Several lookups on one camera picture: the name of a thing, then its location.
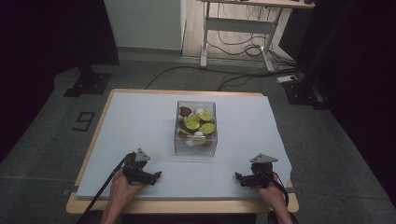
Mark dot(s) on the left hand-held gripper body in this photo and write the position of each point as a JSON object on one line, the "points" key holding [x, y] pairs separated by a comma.
{"points": [[137, 172]]}

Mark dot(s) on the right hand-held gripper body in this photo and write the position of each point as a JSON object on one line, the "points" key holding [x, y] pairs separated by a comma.
{"points": [[263, 179]]}

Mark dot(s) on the clear plastic drawer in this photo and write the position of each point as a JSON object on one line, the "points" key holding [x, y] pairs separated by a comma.
{"points": [[180, 151]]}

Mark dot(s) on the clear plastic drawer housing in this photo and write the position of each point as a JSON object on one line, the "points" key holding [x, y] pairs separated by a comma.
{"points": [[196, 149]]}

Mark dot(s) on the person's right hand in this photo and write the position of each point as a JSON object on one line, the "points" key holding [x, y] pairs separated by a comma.
{"points": [[274, 196]]}

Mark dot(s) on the person's left hand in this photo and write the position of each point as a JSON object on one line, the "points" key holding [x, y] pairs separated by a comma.
{"points": [[120, 189]]}

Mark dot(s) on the pale blue table mat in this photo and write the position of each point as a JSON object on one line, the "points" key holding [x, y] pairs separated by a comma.
{"points": [[140, 124]]}

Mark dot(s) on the black stand base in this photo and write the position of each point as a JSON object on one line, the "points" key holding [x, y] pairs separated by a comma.
{"points": [[88, 82], [303, 93]]}

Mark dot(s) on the white power strip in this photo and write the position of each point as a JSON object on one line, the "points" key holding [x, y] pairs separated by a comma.
{"points": [[287, 78]]}

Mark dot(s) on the black curtain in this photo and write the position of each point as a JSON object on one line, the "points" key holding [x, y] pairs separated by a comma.
{"points": [[46, 46], [361, 77]]}

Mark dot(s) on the white cabinet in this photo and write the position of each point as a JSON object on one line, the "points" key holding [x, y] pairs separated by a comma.
{"points": [[143, 25]]}

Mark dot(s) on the white standing desk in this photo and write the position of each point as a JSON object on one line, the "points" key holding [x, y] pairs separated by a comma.
{"points": [[239, 26]]}

